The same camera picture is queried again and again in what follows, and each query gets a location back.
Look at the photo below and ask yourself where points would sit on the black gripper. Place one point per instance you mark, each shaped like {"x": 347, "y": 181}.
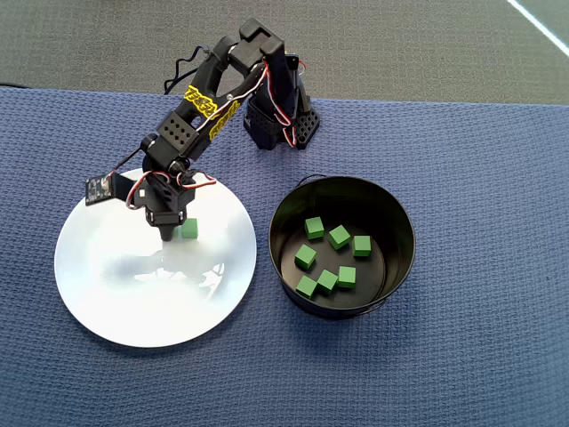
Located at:
{"x": 164, "y": 221}

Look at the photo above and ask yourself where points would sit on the green cube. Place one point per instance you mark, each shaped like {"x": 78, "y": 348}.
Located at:
{"x": 327, "y": 281}
{"x": 362, "y": 246}
{"x": 339, "y": 236}
{"x": 305, "y": 256}
{"x": 314, "y": 228}
{"x": 306, "y": 286}
{"x": 347, "y": 276}
{"x": 190, "y": 228}

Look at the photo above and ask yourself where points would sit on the white round plate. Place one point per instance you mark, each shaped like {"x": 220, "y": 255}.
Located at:
{"x": 146, "y": 302}

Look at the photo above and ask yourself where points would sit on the black metal bucket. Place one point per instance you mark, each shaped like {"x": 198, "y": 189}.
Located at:
{"x": 391, "y": 284}

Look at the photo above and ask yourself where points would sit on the blue woven table cloth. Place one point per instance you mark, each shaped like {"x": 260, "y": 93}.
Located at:
{"x": 444, "y": 356}

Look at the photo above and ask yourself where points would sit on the white floor tape line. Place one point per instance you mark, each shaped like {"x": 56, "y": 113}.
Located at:
{"x": 538, "y": 24}

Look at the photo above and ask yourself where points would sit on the black camera circuit board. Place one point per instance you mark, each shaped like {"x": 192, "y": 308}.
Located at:
{"x": 98, "y": 189}

